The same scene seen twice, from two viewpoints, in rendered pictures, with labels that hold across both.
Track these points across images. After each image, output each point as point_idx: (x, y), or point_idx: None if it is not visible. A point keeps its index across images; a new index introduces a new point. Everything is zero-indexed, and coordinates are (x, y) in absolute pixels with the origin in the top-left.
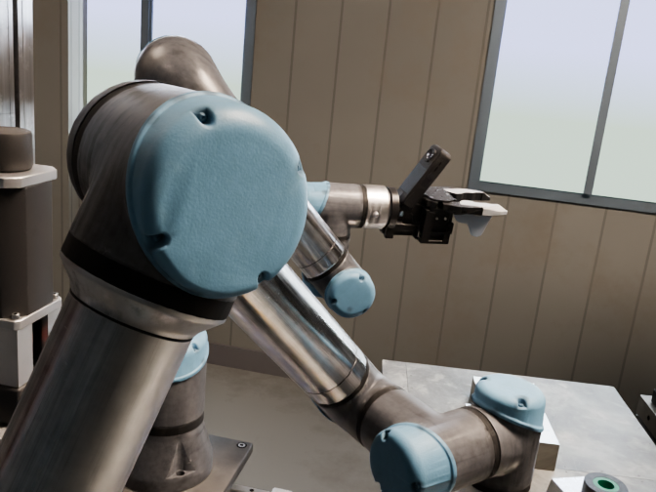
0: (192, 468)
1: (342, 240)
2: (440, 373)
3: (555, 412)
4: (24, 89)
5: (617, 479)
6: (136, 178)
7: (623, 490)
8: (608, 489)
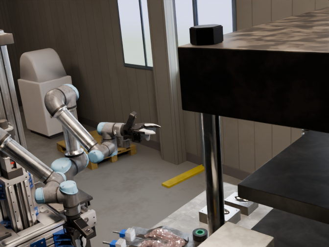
0: None
1: (108, 140)
2: (236, 189)
3: (264, 212)
4: (15, 108)
5: (206, 232)
6: None
7: (202, 234)
8: (198, 233)
